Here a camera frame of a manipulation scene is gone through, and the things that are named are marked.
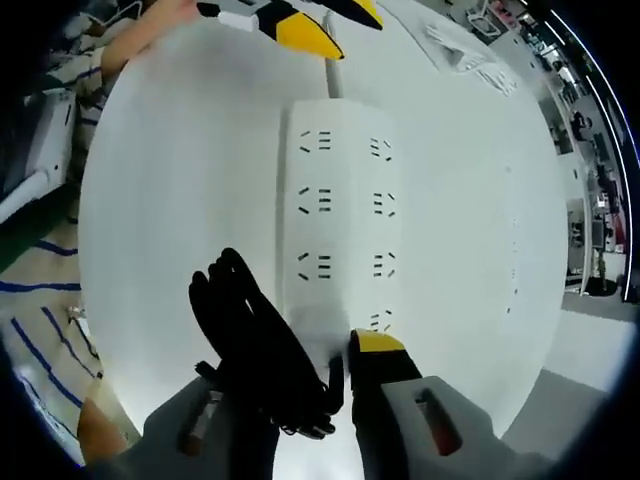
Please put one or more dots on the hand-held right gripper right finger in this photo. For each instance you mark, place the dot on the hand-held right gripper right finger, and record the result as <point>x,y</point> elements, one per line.
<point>385,365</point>

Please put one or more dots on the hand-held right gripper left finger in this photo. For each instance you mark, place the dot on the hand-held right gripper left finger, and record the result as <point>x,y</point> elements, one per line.
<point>165,435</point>

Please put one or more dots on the white power strip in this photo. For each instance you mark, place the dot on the white power strip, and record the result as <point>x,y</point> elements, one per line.
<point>345,175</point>

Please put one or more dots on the person's right hand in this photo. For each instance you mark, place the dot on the person's right hand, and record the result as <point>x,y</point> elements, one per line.
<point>100,435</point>

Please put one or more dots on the white laptop stand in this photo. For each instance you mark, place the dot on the white laptop stand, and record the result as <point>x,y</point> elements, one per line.
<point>465,55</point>

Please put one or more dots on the white office chair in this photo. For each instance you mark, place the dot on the white office chair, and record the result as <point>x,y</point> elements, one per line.
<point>45,135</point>

